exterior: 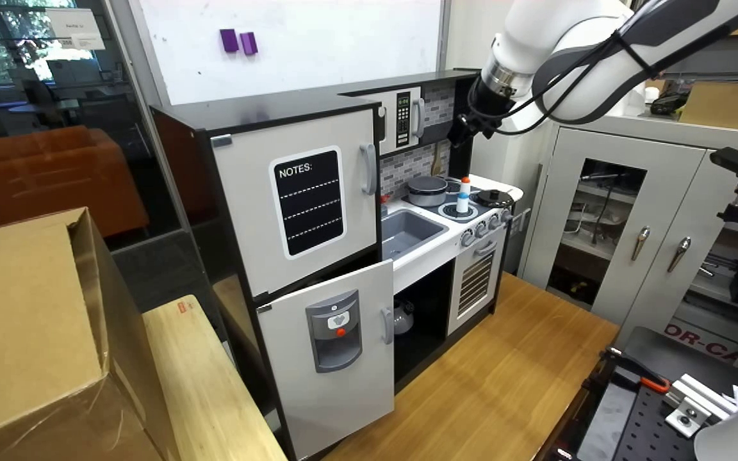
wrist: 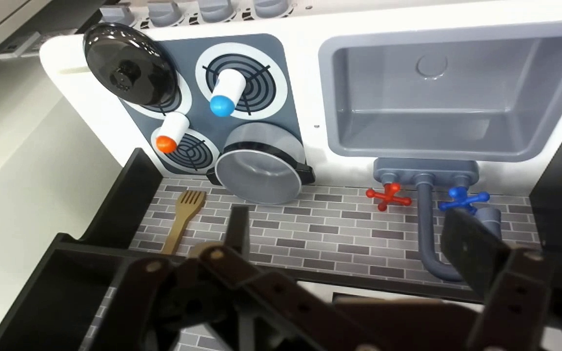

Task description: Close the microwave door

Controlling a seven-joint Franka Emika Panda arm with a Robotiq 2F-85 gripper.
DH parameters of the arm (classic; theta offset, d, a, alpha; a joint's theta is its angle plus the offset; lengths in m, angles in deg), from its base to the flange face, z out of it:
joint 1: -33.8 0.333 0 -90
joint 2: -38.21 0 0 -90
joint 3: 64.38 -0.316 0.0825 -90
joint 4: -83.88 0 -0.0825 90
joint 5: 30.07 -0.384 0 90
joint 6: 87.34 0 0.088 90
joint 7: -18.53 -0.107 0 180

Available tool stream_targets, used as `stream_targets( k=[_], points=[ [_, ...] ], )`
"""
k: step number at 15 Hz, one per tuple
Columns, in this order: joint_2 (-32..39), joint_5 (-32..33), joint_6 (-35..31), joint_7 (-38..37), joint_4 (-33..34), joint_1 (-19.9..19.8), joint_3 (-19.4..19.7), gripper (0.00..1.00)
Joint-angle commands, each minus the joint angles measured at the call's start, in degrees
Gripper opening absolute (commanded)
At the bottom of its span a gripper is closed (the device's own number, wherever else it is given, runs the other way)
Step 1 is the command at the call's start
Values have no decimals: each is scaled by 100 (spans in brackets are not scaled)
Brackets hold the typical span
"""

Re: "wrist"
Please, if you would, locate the grey toy faucet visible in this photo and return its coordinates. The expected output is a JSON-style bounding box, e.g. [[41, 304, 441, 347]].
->
[[373, 156, 503, 282]]

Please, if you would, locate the white shaker with orange cap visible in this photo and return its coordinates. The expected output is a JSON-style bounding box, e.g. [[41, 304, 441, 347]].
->
[[150, 111, 191, 156]]

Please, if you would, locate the grey stove knob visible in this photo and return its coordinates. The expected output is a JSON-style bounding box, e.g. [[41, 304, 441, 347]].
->
[[252, 0, 291, 17], [144, 0, 187, 23], [197, 0, 238, 23]]

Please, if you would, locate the grey toy pot with lid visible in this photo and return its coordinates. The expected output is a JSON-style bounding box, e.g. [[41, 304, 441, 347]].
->
[[205, 123, 316, 206]]

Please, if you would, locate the grey toy sink basin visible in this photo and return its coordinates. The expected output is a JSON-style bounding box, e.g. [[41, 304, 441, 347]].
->
[[318, 19, 562, 163]]

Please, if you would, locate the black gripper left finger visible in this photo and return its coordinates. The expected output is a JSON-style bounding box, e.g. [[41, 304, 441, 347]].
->
[[78, 202, 386, 351]]

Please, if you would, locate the red tap handle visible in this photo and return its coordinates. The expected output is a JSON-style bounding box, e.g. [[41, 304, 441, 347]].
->
[[365, 181, 414, 212]]

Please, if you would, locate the blue tap handle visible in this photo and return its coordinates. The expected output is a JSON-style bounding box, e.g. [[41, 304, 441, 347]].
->
[[437, 185, 492, 216]]

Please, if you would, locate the wooden toy spatula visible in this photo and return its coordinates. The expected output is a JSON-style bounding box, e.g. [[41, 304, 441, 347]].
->
[[160, 189, 209, 255]]

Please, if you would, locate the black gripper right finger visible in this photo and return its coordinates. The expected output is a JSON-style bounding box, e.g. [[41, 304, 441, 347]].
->
[[439, 206, 556, 351]]

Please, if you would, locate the black white toy kitchen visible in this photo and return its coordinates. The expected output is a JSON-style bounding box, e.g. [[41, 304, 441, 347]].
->
[[0, 0, 562, 351]]

